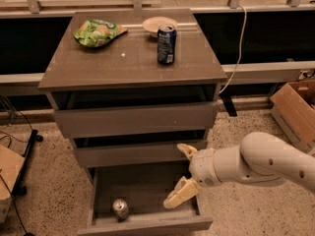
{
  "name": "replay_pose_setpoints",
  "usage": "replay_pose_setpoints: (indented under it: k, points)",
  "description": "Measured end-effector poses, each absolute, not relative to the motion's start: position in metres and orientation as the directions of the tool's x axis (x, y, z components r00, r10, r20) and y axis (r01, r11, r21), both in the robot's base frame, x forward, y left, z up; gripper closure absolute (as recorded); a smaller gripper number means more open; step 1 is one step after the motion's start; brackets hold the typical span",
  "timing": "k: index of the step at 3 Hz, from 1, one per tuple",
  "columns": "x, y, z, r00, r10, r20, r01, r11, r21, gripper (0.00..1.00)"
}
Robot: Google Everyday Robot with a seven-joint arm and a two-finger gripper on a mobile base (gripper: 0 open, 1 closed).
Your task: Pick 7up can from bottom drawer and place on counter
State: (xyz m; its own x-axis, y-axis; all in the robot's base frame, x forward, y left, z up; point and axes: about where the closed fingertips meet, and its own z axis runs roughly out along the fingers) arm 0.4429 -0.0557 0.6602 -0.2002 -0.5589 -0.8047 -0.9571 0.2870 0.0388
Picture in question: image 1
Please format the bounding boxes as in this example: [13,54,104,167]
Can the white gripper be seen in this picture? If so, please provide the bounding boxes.
[163,144,221,209]

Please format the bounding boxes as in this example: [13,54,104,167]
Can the silver 7up can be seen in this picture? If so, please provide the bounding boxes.
[112,199,129,221]

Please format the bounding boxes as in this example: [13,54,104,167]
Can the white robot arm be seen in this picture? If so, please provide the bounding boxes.
[163,132,315,208]

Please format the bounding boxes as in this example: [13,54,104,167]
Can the middle grey drawer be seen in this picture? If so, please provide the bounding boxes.
[74,142,187,168]

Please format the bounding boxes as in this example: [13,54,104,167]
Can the bottom open grey drawer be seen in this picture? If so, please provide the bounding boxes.
[78,161,212,236]

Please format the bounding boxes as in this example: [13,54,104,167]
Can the grey drawer cabinet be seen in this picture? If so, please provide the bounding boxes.
[37,7,228,236]

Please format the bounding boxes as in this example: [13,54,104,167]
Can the top grey drawer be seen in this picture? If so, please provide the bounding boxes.
[54,103,218,138]

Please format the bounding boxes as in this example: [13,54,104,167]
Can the blue soda can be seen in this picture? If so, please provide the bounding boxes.
[157,25,177,65]

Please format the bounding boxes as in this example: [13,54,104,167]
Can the cardboard box right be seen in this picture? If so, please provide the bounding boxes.
[271,80,315,153]

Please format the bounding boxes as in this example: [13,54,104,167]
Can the cardboard box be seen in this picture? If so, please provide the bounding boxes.
[271,80,315,153]
[0,145,24,223]

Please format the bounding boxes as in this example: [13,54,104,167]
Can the white bowl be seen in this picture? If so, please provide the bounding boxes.
[142,17,177,37]

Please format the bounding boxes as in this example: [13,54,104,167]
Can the green chip bag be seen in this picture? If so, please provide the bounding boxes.
[73,19,128,48]

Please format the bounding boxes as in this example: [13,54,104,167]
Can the black stand left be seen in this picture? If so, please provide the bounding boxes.
[12,130,43,196]

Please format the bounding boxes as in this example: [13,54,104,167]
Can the cardboard box left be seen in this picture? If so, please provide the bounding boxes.
[0,145,24,223]

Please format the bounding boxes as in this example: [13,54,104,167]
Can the white cable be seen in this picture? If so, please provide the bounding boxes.
[219,4,248,95]

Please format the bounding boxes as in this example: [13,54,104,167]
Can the black cable on floor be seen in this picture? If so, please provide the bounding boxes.
[0,173,35,236]

